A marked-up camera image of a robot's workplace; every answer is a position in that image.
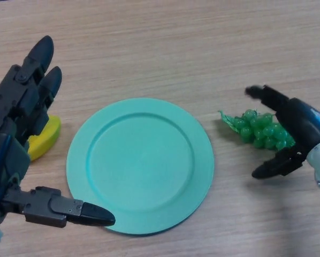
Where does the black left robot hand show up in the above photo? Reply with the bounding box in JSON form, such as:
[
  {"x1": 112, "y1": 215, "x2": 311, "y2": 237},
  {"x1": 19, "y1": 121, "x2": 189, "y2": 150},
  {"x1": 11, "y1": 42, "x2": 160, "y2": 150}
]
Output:
[{"x1": 0, "y1": 35, "x2": 116, "y2": 228}]

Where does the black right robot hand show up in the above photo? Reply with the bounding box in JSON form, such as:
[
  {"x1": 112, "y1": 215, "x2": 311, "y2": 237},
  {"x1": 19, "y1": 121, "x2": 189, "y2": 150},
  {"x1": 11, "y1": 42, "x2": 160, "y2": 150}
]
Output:
[{"x1": 245, "y1": 85, "x2": 320, "y2": 180}]

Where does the green grapes bunch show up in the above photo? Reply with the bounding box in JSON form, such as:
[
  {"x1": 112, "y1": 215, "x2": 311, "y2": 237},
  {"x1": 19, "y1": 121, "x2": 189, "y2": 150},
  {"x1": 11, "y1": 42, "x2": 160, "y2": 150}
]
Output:
[{"x1": 218, "y1": 108, "x2": 296, "y2": 153}]

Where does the green round plate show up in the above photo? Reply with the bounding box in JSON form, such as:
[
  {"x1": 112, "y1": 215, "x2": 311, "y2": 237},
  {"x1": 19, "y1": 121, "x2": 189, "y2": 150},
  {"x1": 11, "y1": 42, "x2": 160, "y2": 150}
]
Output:
[{"x1": 66, "y1": 97, "x2": 215, "y2": 236}]

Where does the yellow starfruit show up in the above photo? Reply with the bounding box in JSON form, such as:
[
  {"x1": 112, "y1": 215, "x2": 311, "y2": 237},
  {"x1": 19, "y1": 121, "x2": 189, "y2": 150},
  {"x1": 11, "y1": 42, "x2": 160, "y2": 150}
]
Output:
[{"x1": 27, "y1": 114, "x2": 62, "y2": 162}]

